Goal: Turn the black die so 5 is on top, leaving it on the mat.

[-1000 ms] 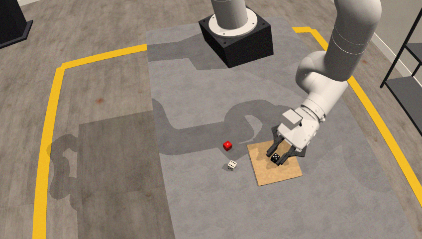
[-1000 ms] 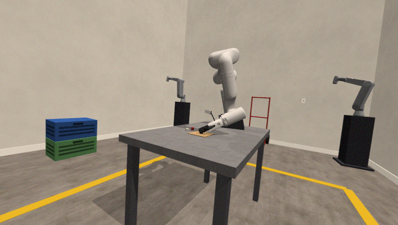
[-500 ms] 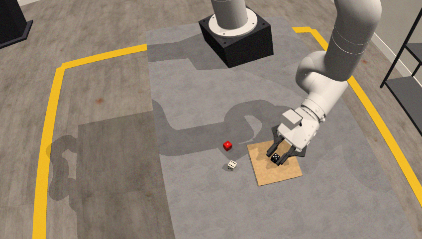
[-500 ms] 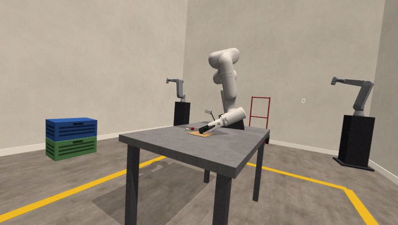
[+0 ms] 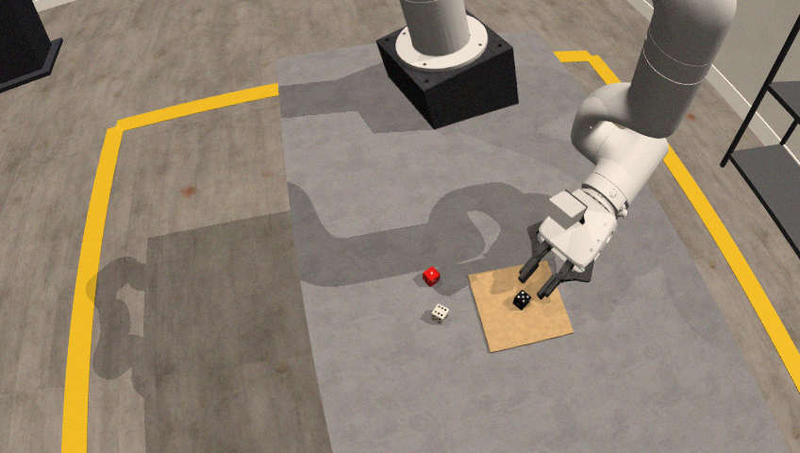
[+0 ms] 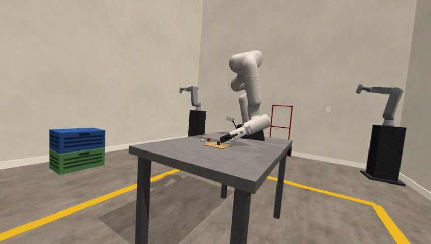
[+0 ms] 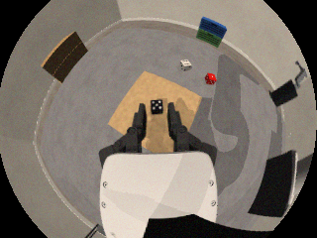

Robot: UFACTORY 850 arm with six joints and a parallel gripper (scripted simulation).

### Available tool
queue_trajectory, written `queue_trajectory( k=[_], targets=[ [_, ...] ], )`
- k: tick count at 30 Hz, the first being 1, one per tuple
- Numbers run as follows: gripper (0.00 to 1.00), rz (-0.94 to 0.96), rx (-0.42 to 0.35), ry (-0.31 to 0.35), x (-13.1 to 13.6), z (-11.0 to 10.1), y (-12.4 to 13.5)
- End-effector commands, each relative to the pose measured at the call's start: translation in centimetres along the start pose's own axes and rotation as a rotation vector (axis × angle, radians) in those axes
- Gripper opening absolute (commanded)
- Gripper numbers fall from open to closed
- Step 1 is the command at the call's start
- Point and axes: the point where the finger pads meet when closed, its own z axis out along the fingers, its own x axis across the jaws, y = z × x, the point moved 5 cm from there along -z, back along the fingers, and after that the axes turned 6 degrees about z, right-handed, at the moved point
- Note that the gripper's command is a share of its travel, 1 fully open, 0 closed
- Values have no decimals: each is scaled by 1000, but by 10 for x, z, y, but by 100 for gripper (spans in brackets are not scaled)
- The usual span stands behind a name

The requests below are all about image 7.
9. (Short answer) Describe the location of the white die with black pips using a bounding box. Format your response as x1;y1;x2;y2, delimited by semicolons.
179;59;191;71

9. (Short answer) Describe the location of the tan square mat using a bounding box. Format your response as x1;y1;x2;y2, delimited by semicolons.
108;71;202;153

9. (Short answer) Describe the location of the red die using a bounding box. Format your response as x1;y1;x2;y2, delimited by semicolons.
205;73;216;85

